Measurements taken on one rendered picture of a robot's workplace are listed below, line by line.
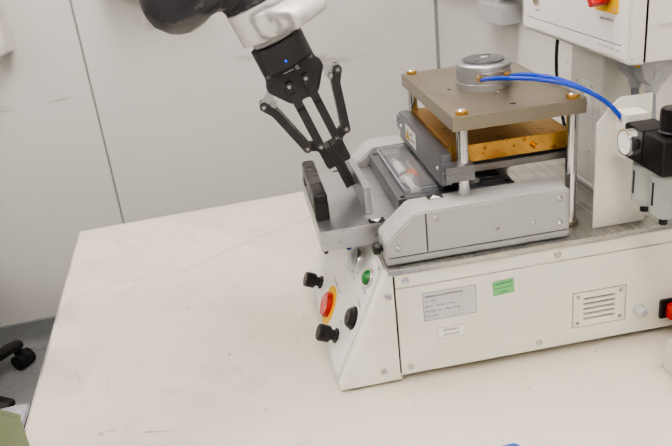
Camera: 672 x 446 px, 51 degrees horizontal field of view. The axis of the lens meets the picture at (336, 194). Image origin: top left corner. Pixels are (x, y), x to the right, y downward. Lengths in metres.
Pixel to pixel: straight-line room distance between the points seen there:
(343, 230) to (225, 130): 1.58
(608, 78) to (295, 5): 0.46
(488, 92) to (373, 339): 0.37
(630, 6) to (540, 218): 0.28
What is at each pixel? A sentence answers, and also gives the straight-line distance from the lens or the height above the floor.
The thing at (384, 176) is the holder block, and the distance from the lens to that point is 1.04.
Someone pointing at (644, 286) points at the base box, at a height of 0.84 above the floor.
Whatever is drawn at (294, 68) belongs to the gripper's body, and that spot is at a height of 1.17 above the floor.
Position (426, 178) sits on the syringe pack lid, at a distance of 1.00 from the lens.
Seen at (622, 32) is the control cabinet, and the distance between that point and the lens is 0.96.
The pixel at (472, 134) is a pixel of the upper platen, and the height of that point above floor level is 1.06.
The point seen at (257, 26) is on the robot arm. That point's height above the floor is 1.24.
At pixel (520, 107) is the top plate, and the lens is 0.94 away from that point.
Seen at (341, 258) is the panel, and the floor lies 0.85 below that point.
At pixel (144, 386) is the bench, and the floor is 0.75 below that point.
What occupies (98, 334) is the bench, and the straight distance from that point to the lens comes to 1.27.
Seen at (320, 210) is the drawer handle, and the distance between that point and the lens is 0.97.
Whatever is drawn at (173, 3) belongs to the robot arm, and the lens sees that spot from 0.94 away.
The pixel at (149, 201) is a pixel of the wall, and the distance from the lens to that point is 2.57.
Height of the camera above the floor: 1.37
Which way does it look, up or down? 22 degrees down
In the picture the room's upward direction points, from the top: 6 degrees counter-clockwise
